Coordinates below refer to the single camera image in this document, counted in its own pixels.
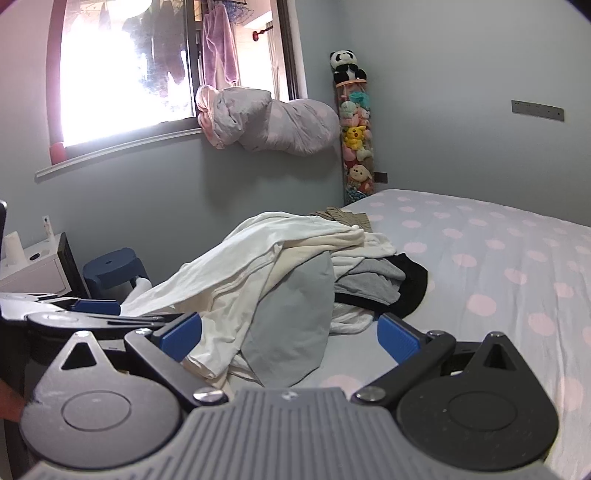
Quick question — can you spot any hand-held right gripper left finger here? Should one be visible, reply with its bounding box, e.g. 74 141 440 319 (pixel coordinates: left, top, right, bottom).
60 312 229 408

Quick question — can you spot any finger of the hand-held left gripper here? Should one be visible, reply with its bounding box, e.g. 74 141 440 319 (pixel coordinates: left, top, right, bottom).
25 312 185 340
34 298 122 317

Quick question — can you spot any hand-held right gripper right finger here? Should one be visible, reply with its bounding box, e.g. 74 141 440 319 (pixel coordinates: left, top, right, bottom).
351 313 525 408

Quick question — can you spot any white long-sleeved shirt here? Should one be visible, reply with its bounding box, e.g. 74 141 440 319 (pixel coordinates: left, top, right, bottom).
121 211 365 319

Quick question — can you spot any blue plastic stool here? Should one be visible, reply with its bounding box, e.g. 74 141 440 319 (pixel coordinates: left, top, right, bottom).
83 248 151 303

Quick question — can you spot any black flat panel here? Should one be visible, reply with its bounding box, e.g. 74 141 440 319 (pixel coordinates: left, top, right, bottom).
55 232 90 298

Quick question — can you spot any cream long-sleeved shirt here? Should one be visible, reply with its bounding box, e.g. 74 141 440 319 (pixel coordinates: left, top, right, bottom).
182 226 370 391

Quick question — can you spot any white nightstand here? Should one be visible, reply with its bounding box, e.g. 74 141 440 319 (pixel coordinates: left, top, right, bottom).
0 232 72 296

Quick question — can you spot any black garment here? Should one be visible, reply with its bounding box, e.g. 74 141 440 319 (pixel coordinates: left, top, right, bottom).
332 251 429 319

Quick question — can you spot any heather grey garment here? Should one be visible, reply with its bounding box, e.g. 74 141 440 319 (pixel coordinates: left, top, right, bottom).
332 256 407 308

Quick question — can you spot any white paper roll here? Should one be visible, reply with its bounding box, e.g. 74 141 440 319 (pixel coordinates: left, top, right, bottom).
2 231 25 267

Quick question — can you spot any light grey cloth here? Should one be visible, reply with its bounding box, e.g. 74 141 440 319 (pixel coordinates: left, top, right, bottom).
240 254 335 388

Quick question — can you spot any bed with pink-dotted sheet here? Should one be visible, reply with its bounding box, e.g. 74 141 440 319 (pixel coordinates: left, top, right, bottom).
226 187 591 480

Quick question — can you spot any olive brown garment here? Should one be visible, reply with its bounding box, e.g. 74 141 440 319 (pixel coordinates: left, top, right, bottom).
309 207 372 232

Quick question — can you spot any white window sill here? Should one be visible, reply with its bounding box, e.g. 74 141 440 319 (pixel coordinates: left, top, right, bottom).
34 127 204 178

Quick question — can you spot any clear tube of plush toys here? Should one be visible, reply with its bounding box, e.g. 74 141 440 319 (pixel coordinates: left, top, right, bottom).
335 79 377 206

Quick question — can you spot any window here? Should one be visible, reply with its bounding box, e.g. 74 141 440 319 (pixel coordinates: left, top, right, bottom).
46 0 308 162

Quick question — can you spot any white pillow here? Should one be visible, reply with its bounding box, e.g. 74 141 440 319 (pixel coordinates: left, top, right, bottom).
195 85 341 157

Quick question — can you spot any dark hanging garment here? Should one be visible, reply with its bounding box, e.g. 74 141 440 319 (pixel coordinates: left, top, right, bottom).
122 4 188 97

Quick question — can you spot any panda plush toy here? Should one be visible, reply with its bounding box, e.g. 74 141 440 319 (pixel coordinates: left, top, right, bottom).
329 50 368 85

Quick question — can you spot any purple fleece hanging garment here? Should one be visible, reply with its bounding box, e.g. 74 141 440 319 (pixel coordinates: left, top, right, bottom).
199 7 241 88

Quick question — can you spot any grey wall outlet strip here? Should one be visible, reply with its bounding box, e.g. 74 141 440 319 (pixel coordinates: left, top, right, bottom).
511 99 565 123

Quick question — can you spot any wire drying rack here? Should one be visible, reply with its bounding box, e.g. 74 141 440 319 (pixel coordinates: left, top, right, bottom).
208 0 257 28

